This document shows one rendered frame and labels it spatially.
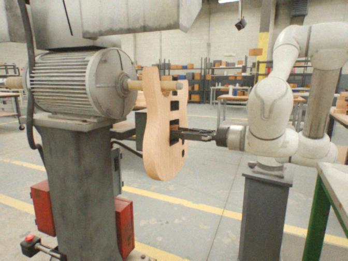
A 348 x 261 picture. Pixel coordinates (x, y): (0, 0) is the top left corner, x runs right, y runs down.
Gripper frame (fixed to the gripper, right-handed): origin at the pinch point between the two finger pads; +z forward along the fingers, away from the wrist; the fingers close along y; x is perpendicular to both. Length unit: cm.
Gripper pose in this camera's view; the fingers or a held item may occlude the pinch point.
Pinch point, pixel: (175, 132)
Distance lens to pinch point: 83.5
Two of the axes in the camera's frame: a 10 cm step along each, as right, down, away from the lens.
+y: 4.0, -1.4, 9.1
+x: 0.3, -9.9, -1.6
